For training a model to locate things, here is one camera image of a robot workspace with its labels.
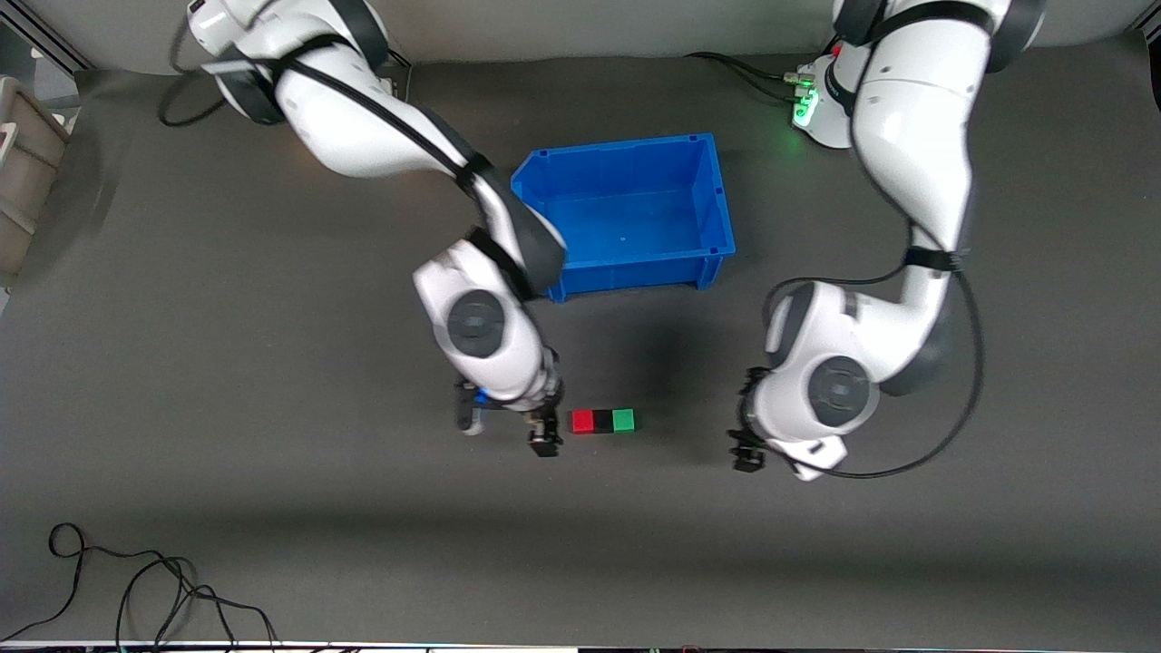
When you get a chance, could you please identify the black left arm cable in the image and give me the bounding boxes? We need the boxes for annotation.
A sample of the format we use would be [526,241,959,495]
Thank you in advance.
[760,0,987,480]

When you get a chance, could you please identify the black right arm base cable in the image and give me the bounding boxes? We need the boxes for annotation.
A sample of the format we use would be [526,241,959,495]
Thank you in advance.
[385,50,415,101]

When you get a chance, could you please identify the beige plastic box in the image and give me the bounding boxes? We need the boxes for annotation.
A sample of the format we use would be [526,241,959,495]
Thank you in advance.
[0,77,73,282]

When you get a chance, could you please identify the long black base cable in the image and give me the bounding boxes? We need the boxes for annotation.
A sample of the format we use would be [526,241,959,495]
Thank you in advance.
[685,52,810,102]

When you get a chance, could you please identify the blue plastic storage bin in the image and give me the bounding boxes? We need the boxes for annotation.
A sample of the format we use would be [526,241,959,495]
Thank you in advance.
[511,132,737,304]

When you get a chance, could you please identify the loose thin black cable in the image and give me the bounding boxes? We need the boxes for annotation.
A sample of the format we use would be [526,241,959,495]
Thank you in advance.
[0,523,282,653]

